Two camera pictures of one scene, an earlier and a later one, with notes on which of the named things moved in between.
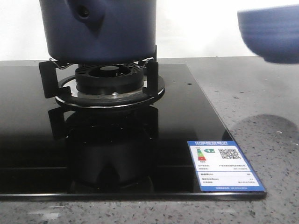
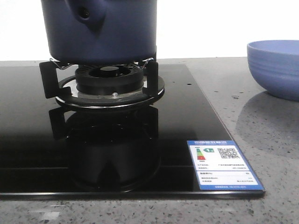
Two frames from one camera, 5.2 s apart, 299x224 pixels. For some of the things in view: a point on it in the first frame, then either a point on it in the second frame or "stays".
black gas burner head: [109, 79] stays
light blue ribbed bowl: [272, 33] -> [274, 64]
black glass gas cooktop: [48, 151] stays
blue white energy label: [220, 166] stays
